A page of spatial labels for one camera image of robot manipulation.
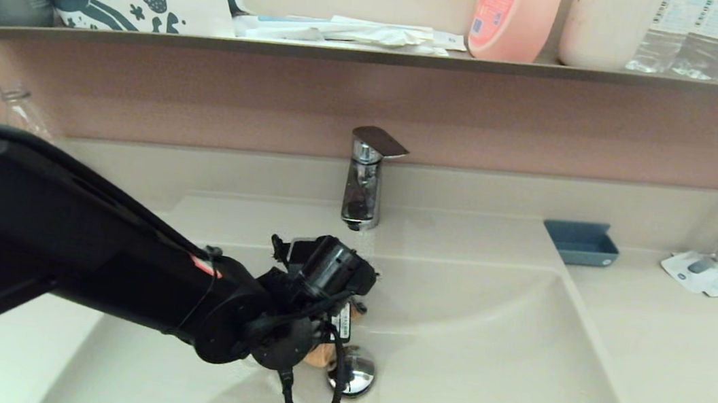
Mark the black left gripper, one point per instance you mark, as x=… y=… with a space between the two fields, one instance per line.
x=340 y=326

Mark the orange and grey cleaning cloth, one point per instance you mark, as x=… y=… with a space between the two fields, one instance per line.
x=319 y=357

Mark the chrome lever faucet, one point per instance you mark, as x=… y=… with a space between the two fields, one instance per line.
x=362 y=188

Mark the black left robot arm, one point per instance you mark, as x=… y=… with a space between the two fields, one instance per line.
x=86 y=250

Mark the chrome sink drain stopper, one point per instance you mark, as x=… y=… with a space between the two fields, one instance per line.
x=360 y=374

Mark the white ceramic sink basin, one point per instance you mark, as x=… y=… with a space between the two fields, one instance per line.
x=481 y=381

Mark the blue plastic soap dish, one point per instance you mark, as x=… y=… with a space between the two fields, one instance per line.
x=583 y=246

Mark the crumpled white plastic packet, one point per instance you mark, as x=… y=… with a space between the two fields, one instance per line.
x=386 y=34

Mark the white sachet with blue stripe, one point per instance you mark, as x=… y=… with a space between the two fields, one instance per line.
x=278 y=26

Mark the small white sachet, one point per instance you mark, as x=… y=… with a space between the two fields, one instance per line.
x=451 y=39

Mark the pink plastic bottle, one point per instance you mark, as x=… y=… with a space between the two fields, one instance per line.
x=515 y=15

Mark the clear plastic water bottle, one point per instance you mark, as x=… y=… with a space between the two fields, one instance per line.
x=23 y=116

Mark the plain white round container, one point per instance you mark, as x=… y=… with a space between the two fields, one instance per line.
x=603 y=26

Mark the small grey wrist camera box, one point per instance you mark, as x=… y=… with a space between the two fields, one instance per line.
x=303 y=251

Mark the brown wall shelf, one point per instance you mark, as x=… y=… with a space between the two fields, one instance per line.
x=350 y=52

